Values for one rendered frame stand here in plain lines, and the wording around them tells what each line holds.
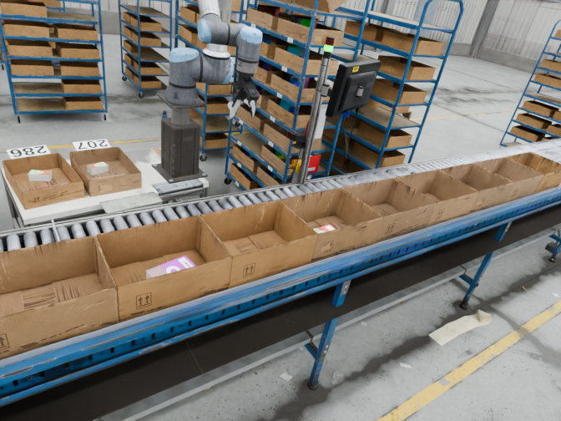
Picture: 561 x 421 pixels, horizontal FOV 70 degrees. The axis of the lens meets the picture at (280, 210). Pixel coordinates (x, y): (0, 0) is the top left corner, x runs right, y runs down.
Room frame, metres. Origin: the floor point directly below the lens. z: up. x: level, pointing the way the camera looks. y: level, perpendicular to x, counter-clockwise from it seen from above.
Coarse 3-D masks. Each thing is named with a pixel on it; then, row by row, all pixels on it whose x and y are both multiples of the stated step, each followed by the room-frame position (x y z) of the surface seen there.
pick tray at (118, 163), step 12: (72, 156) 2.02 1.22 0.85; (84, 156) 2.12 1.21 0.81; (96, 156) 2.17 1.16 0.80; (108, 156) 2.21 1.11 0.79; (120, 156) 2.22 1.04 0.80; (84, 168) 2.07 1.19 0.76; (120, 168) 2.15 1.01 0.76; (132, 168) 2.08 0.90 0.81; (84, 180) 1.85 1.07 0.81; (96, 180) 1.82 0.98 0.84; (108, 180) 1.85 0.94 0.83; (120, 180) 1.90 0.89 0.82; (132, 180) 1.94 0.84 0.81; (96, 192) 1.81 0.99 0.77; (108, 192) 1.85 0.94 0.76
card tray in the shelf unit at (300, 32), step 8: (280, 24) 3.19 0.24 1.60; (288, 24) 3.12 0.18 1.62; (296, 24) 3.04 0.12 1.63; (320, 24) 3.32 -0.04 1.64; (280, 32) 3.18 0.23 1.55; (288, 32) 3.11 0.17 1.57; (296, 32) 3.03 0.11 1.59; (304, 32) 2.97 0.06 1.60; (320, 32) 2.96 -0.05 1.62; (328, 32) 3.01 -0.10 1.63; (336, 32) 3.06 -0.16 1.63; (304, 40) 2.96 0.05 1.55; (312, 40) 2.93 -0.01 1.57; (320, 40) 2.97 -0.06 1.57; (336, 40) 3.07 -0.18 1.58
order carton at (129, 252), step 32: (160, 224) 1.25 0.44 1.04; (192, 224) 1.33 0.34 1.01; (128, 256) 1.17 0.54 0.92; (160, 256) 1.25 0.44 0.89; (192, 256) 1.28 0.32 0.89; (224, 256) 1.16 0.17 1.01; (128, 288) 0.90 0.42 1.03; (160, 288) 0.96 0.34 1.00; (192, 288) 1.03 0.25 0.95; (224, 288) 1.11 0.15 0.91; (128, 320) 0.90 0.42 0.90
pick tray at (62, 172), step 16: (16, 160) 1.88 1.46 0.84; (32, 160) 1.93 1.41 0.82; (48, 160) 1.99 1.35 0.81; (64, 160) 1.97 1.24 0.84; (16, 176) 1.85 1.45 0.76; (64, 176) 1.94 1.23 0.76; (16, 192) 1.67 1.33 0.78; (32, 192) 1.60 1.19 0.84; (48, 192) 1.66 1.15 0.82; (64, 192) 1.71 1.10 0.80; (80, 192) 1.76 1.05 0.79; (32, 208) 1.60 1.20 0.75
